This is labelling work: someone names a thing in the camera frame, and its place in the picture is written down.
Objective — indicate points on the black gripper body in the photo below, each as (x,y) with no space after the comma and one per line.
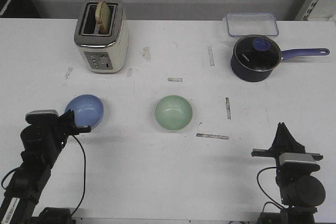
(299,168)
(59,133)

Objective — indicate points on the blue bowl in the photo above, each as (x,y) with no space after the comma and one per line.
(88,110)

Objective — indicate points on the green bowl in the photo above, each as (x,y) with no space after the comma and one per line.
(173,113)

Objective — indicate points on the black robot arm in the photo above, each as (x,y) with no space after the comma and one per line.
(43,141)
(300,192)

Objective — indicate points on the cream and chrome toaster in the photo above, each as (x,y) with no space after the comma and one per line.
(102,53)

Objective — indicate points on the dark blue saucepan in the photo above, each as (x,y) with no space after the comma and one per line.
(256,76)

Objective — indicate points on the glass pot lid blue knob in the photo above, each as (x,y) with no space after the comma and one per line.
(257,53)

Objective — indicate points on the slice of toast bread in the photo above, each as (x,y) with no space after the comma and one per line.
(103,16)

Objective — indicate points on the clear plastic food container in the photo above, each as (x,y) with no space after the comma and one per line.
(243,24)

